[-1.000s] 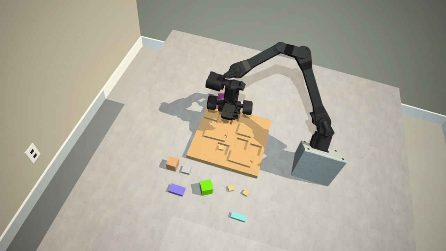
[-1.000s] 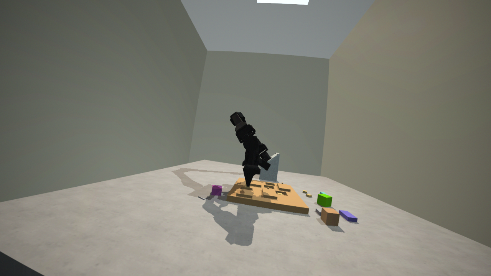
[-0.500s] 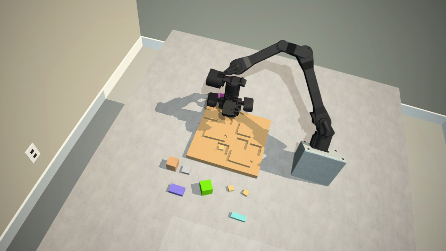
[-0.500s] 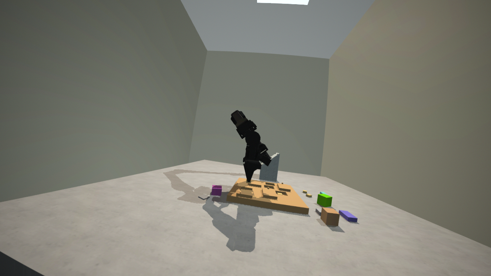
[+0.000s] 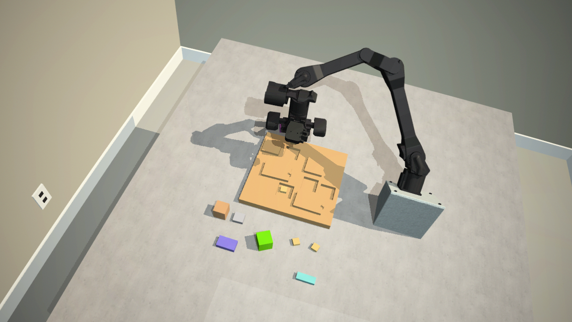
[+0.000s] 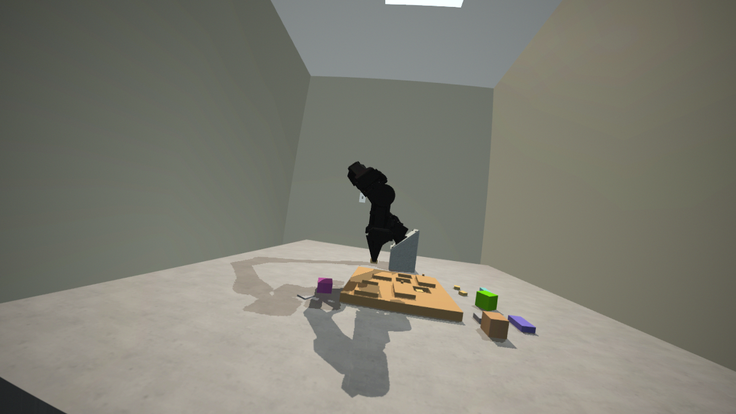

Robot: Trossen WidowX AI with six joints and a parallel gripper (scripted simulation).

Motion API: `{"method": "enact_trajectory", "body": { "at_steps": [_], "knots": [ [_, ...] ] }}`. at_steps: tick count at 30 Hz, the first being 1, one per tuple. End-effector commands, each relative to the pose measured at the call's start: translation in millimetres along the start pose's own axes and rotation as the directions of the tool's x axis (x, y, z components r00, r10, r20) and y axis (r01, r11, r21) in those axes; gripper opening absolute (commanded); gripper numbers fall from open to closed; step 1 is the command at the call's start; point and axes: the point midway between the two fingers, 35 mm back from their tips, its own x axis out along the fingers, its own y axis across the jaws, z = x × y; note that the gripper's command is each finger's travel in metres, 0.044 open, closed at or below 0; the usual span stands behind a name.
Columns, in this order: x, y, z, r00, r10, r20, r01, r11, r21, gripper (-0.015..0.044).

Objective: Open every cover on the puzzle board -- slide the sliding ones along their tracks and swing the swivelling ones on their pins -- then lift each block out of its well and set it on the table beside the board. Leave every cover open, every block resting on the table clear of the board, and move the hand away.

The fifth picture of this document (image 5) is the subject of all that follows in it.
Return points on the orange puzzle board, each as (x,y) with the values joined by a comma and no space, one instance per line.
(312,175)

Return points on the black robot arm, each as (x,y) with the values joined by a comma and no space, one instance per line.
(392,69)

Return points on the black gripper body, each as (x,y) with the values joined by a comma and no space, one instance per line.
(319,125)

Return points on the teal rectangular block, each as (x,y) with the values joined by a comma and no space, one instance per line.
(305,278)

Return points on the brown cube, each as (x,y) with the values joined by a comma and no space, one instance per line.
(221,210)

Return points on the purple rectangular block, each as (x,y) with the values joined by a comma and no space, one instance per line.
(226,243)

